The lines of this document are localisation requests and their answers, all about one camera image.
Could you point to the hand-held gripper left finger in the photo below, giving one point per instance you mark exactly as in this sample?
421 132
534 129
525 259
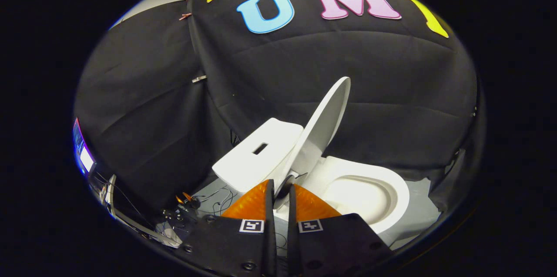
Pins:
270 233

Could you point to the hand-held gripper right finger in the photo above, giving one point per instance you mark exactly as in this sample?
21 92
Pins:
293 233

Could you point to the white toilet lid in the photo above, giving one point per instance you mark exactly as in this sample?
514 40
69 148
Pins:
322 129

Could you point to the white toilet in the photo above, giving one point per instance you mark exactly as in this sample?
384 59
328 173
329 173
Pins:
391 198

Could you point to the small black orange device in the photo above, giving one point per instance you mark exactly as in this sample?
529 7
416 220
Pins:
188 201

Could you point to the metal cloth clip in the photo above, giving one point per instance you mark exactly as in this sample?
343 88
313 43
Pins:
199 79

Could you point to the black backdrop cloth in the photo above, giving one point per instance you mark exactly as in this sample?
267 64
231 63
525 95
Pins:
391 94

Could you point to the lit monitor screen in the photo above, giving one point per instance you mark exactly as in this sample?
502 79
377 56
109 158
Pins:
82 150

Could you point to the orange cloth clip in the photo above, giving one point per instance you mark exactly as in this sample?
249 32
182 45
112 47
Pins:
185 16

